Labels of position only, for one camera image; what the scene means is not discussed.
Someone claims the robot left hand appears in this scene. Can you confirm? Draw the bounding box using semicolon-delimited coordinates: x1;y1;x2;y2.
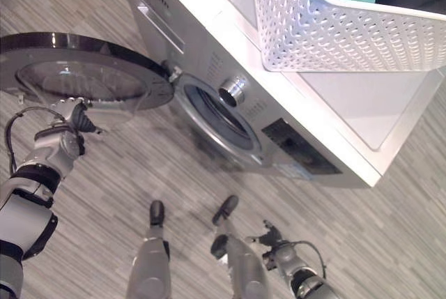
50;98;107;137

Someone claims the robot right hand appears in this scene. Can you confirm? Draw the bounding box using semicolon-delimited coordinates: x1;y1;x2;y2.
247;220;291;262

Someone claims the round glass washer door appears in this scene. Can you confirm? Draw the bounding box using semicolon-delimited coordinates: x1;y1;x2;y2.
0;33;175;125

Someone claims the dark washer display panel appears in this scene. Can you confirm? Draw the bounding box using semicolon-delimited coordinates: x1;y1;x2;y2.
261;118;343;176

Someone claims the washer door hinge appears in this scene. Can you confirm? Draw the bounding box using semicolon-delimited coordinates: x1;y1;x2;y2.
160;61;183;82

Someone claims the grey washer drum opening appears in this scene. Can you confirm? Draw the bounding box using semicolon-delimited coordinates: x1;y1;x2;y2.
175;73;264;167

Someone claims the chrome washer control knob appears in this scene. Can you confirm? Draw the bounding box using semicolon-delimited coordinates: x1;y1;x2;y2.
218;75;249;107

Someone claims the white perforated laundry basket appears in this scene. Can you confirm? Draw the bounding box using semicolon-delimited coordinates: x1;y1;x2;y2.
249;0;446;74

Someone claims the silver robot right leg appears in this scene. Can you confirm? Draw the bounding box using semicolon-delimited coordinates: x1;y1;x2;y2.
210;194;270;299

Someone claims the silver robot leg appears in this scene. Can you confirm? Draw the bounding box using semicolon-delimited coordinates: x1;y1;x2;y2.
210;194;270;299
125;200;172;299

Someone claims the silver detergent drawer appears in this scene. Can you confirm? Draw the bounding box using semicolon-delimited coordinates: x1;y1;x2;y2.
136;0;186;55

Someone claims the silver robot left leg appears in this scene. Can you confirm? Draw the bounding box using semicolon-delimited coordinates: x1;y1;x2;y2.
125;200;172;299

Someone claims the white front-load washing machine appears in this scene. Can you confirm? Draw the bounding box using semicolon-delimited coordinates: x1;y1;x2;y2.
111;0;446;189

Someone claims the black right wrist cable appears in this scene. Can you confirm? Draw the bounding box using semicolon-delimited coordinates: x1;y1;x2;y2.
288;240;329;279

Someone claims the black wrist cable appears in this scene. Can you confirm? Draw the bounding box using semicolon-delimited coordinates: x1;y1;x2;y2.
288;240;329;279
3;105;68;176

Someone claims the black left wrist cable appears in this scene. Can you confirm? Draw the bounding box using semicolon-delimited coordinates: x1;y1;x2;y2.
3;105;68;176

